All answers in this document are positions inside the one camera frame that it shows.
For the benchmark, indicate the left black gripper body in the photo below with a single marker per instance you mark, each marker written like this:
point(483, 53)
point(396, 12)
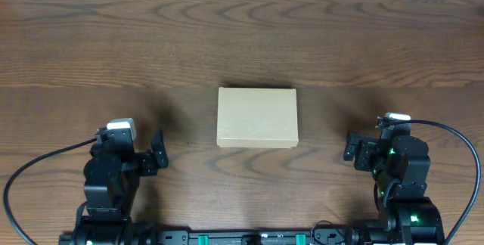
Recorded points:
point(145, 165)

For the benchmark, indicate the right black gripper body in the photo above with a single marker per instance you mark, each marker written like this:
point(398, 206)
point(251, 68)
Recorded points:
point(367, 160)

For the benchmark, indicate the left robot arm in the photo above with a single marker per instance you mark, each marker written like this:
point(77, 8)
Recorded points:
point(112, 178)

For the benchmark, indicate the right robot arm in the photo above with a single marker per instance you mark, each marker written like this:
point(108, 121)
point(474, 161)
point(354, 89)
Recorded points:
point(399, 164)

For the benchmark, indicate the cardboard box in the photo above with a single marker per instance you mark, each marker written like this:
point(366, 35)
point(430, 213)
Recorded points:
point(257, 118)

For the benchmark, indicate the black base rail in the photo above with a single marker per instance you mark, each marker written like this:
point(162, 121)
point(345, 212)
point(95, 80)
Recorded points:
point(325, 235)

